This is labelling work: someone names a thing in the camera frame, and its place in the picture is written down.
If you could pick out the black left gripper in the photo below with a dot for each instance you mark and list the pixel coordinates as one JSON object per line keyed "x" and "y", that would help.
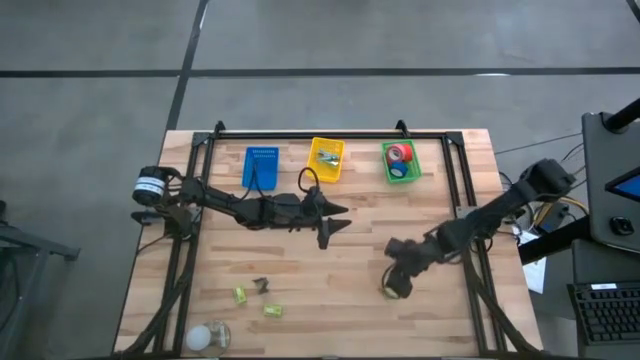
{"x": 312, "y": 210}

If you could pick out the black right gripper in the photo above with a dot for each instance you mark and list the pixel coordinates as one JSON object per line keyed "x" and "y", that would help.
{"x": 407, "y": 257}

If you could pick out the metal screws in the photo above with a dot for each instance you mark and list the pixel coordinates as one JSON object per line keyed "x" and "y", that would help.
{"x": 328, "y": 157}

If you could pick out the blue tape roll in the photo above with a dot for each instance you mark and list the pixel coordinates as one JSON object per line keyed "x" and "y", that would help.
{"x": 393, "y": 170}

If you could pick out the pink tape roll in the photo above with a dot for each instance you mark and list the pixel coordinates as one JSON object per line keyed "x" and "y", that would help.
{"x": 390, "y": 154}

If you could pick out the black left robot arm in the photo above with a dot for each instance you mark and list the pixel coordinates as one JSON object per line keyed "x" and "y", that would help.
{"x": 225, "y": 202}

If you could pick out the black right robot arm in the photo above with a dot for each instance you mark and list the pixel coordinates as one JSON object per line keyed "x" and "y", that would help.
{"x": 500, "y": 210}

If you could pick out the yellow plastic basket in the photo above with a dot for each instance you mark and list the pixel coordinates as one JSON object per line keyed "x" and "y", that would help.
{"x": 325, "y": 172}

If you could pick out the blue plastic basket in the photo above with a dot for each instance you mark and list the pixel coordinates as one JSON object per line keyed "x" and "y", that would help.
{"x": 267, "y": 170}

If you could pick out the green plastic basket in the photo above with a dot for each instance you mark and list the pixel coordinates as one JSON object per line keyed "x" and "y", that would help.
{"x": 415, "y": 172}

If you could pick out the black binder clip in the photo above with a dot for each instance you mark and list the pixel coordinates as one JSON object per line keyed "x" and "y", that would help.
{"x": 261, "y": 285}

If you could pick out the yellow-green clip bottom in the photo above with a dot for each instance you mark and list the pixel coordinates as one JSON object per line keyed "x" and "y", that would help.
{"x": 273, "y": 311}

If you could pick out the yellow-green clip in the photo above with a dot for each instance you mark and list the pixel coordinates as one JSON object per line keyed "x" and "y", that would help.
{"x": 273, "y": 311}
{"x": 240, "y": 295}

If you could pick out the yellow-green clip left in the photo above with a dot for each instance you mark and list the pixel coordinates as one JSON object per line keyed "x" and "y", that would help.
{"x": 240, "y": 295}

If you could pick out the white paper sheet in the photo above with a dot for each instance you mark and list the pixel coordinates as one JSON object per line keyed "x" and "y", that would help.
{"x": 535, "y": 275}

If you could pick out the white light bulb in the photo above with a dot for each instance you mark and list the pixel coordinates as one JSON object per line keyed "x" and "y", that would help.
{"x": 198, "y": 337}

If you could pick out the grey equipment cart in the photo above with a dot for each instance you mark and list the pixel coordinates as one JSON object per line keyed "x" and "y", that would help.
{"x": 600, "y": 200}

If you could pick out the black laptop keyboard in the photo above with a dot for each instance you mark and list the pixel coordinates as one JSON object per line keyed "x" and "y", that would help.
{"x": 607, "y": 312}

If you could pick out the black round knob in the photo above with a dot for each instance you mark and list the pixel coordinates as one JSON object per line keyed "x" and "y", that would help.
{"x": 622, "y": 225}

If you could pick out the tablet screen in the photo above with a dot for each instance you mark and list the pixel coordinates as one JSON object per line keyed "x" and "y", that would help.
{"x": 629, "y": 187}

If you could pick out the black pole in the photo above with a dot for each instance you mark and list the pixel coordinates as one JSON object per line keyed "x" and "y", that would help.
{"x": 625, "y": 117}

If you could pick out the grey metal stand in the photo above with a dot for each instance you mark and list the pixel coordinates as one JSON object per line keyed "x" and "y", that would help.
{"x": 30, "y": 245}

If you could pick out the black metal rig frame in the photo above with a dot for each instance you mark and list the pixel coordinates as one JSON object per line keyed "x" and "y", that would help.
{"x": 375, "y": 135}

